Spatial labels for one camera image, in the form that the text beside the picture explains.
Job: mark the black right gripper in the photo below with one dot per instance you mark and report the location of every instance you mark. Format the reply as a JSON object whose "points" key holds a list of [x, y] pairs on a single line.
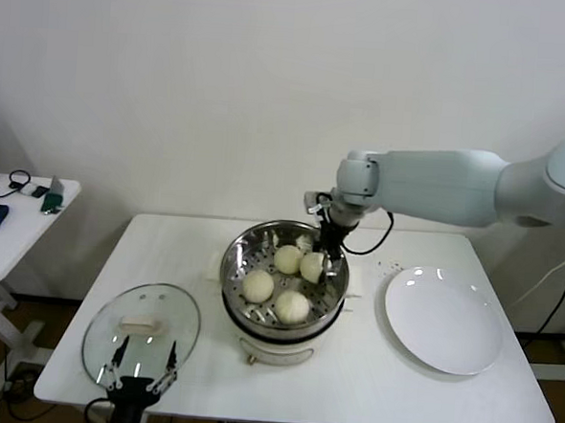
{"points": [[331, 238]]}

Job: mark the perforated stainless steel steamer basket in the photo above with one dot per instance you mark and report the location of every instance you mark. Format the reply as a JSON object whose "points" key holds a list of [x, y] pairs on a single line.
{"points": [[238, 261]]}

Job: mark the white steamed baozi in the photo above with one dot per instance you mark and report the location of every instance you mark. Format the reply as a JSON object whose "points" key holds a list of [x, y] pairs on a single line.
{"points": [[311, 267], [258, 286], [286, 259], [292, 307]]}

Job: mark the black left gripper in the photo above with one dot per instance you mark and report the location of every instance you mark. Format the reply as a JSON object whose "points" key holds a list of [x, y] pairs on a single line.
{"points": [[132, 396]]}

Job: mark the small black device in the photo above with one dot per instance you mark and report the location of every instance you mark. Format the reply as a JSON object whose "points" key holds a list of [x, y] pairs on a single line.
{"points": [[39, 191]]}

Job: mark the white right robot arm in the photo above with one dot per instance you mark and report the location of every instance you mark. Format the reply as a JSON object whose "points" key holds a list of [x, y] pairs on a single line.
{"points": [[433, 182]]}

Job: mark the white oval plate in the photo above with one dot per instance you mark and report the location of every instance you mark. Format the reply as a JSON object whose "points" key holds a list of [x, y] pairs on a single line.
{"points": [[443, 322]]}

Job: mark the white side table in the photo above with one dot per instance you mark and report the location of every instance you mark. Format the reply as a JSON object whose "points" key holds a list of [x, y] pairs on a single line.
{"points": [[16, 248]]}

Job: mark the small white adapter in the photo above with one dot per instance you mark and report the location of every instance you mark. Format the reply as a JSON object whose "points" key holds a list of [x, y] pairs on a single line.
{"points": [[27, 188]]}

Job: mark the grey upright card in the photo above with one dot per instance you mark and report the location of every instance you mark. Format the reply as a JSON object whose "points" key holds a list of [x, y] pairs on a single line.
{"points": [[57, 185]]}

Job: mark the white table base frame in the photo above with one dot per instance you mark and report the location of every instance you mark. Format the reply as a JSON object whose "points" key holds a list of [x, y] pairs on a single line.
{"points": [[561, 354]]}

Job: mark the white electric cooker pot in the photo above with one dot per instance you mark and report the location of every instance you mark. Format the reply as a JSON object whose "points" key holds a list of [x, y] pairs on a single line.
{"points": [[278, 352]]}

